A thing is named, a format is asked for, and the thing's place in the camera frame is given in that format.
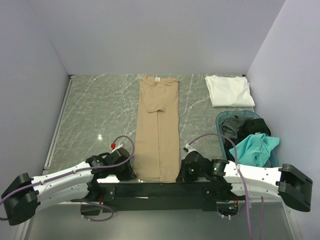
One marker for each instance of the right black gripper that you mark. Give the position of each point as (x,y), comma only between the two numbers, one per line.
(183,176)

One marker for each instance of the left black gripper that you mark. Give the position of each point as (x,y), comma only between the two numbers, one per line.
(129,173)

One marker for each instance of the tan t shirt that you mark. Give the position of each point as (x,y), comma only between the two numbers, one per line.
(157,140)

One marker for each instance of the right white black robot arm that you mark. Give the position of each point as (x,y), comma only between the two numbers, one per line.
(230,181)

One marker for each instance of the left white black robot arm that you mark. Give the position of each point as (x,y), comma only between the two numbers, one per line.
(27,195)

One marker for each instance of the black base beam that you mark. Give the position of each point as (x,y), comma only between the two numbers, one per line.
(133,196)

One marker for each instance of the grey t shirt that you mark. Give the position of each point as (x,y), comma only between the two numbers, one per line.
(230,126)

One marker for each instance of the teal t shirt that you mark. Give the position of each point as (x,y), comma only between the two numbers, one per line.
(255,150)

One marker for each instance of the black t shirt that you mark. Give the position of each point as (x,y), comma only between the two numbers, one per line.
(251,126)

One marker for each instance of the teal plastic laundry basket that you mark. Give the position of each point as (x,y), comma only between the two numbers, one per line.
(221,117)

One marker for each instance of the folded white t shirt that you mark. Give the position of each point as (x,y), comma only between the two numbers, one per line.
(229,91)

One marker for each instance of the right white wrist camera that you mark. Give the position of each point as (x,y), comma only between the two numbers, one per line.
(188,148)

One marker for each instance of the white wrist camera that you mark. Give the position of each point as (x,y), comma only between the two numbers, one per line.
(188,148)
(115,146)

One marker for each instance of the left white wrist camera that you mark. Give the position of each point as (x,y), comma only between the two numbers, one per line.
(115,146)

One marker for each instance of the aluminium rail frame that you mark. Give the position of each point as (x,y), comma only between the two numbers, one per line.
(53,143)

